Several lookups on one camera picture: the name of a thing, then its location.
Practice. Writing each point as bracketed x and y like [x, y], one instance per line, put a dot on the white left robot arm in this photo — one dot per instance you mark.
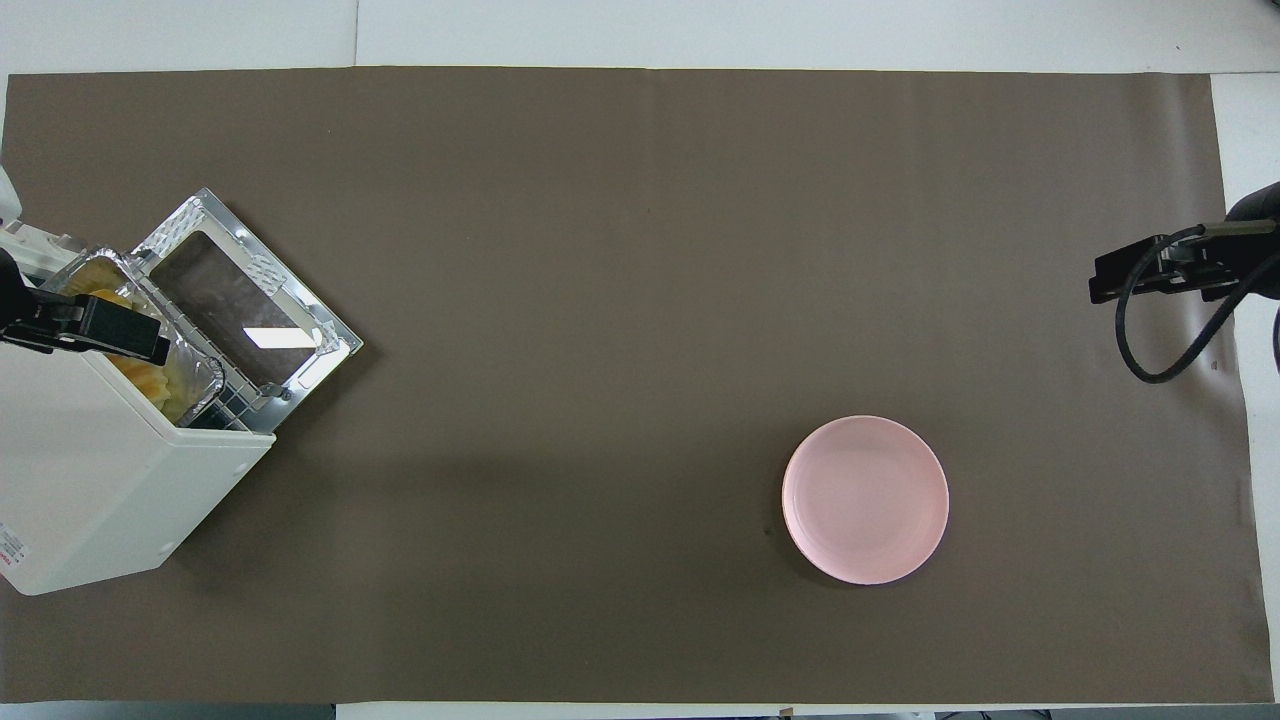
[8, 190]

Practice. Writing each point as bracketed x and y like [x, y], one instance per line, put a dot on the glass oven door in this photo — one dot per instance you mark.
[330, 340]

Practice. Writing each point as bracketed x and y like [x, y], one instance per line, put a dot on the brown table mat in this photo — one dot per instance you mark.
[600, 300]

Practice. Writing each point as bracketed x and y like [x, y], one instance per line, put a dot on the aluminium foil tray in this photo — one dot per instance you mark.
[195, 345]

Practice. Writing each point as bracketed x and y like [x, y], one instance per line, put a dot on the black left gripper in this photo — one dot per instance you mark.
[10, 285]

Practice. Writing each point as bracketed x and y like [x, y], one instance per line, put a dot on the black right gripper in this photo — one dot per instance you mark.
[1262, 255]

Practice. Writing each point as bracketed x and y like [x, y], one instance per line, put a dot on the pink round plate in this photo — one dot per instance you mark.
[865, 500]

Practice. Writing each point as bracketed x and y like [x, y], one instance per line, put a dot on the white toaster oven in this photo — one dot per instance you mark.
[100, 470]

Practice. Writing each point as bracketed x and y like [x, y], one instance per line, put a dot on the yellow ridged bread loaf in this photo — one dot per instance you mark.
[150, 385]

